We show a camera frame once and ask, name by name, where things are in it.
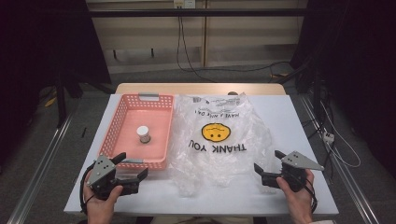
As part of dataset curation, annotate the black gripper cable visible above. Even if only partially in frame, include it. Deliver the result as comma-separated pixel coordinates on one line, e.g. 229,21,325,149
79,163,96,217
305,181,318,215

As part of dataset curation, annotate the yellow floor tape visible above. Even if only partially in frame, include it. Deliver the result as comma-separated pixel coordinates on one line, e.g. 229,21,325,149
44,95,58,108

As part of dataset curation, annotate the black hanging cable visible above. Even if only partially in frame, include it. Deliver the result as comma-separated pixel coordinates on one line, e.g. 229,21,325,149
176,15,217,84

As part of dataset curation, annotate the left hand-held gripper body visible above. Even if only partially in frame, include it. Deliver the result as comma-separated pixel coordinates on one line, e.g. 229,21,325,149
86,153,140,201

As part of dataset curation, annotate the white cable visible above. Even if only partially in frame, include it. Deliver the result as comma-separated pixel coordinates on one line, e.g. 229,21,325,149
319,101,362,169

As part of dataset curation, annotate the black stand leg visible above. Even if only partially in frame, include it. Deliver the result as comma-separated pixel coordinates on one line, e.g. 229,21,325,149
274,63,312,85

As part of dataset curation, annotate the white power strip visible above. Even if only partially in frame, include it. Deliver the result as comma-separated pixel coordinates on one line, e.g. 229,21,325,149
322,131,336,145

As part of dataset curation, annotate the pink perforated plastic basket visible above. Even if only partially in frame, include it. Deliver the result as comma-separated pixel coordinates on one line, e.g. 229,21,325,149
97,92,175,171

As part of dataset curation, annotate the metal floor rail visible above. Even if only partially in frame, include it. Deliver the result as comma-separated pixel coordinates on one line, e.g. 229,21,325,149
299,93,381,224
6,113,75,224

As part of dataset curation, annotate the person's right hand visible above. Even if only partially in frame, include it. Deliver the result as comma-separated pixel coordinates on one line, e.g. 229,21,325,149
276,169,316,218

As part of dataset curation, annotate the dark curtain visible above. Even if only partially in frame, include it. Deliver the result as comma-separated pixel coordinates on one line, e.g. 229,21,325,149
290,0,396,180
0,0,112,150

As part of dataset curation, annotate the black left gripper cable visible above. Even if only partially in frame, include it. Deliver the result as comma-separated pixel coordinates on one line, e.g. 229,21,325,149
79,163,96,217

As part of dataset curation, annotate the black horizontal bar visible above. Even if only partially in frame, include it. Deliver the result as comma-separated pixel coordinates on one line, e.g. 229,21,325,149
88,7,310,19

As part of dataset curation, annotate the black floor cable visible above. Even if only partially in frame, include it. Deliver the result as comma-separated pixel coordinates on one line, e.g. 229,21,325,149
179,60,294,79

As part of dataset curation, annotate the clear plastic bag yellow face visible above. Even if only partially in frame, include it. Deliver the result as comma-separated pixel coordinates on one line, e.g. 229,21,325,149
169,91,282,198

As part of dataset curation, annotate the small white cup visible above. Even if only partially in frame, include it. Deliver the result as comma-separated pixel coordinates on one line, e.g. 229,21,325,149
135,125,152,145

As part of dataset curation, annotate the white wall socket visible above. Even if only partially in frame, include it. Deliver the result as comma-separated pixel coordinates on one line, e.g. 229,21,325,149
173,0,197,9

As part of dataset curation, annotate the person's left hand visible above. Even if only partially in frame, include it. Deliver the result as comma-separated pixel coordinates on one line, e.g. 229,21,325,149
82,171,124,218

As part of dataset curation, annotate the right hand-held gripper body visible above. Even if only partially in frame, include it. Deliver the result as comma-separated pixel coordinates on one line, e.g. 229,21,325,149
279,150,325,193

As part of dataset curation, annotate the black upright stand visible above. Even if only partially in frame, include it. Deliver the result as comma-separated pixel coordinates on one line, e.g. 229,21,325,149
55,69,69,129

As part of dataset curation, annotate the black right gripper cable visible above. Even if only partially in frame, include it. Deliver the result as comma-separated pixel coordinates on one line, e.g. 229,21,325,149
305,181,318,215

